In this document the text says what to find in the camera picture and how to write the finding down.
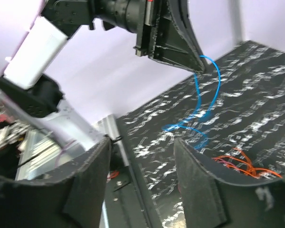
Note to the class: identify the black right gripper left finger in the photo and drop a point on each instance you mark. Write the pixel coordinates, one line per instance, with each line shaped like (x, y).
(70, 196)

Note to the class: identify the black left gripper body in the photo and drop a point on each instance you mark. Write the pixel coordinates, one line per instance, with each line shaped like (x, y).
(148, 19)

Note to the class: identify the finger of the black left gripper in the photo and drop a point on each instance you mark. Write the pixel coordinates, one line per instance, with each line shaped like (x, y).
(177, 53)
(181, 19)

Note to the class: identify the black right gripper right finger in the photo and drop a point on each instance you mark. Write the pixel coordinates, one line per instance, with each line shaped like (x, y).
(214, 196)

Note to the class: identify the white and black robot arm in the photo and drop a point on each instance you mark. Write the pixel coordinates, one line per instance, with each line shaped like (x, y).
(209, 153)

